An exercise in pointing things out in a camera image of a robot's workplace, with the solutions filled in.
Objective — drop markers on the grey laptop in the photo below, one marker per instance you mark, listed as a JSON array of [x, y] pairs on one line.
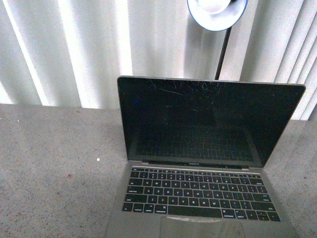
[[196, 152]]

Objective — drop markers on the blue desk lamp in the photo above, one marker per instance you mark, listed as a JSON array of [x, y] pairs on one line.
[[217, 15]]

